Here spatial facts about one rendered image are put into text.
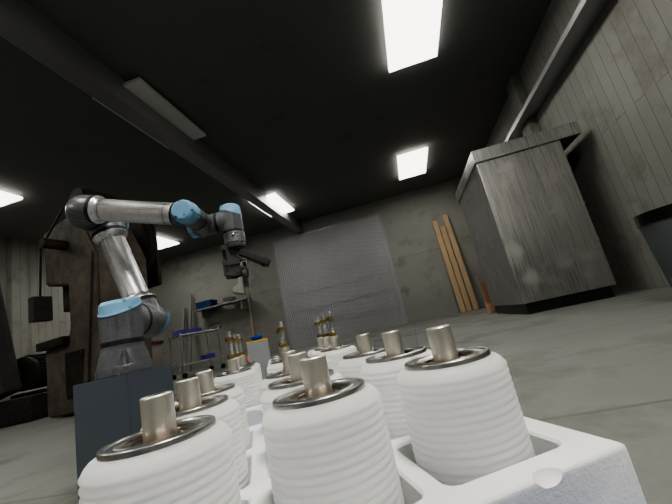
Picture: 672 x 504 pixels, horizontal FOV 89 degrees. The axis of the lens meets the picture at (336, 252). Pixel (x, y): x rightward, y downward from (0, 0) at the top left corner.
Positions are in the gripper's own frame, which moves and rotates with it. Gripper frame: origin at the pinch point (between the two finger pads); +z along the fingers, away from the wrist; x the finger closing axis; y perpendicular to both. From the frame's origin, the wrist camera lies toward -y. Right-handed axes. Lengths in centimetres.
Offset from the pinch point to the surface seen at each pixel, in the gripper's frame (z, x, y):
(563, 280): 19, -178, -305
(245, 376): 22.2, 44.8, 1.6
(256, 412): 29, 48, 0
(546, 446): 29, 97, -25
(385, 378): 23, 86, -16
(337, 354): 22, 45, -19
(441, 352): 20, 95, -19
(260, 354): 19.6, 3.5, -0.6
